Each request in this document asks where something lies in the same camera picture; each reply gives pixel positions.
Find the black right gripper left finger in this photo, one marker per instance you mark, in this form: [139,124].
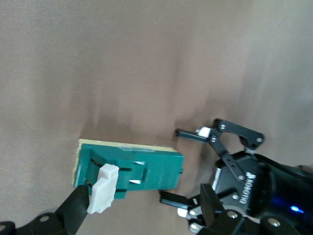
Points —
[71,208]

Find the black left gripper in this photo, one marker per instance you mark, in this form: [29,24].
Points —
[256,186]

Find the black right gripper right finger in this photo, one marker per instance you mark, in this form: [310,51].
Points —
[215,213]

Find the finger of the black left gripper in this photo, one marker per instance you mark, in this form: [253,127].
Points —
[173,198]
[188,134]

